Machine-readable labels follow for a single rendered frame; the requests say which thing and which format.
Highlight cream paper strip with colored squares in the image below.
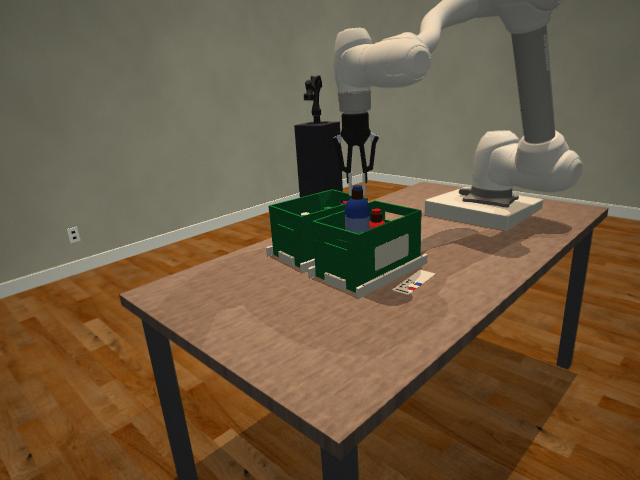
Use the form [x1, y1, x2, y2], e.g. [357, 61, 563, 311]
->
[392, 270, 435, 295]

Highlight green crate with dividers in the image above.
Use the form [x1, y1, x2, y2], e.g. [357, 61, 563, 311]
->
[269, 189, 352, 268]
[312, 200, 421, 293]

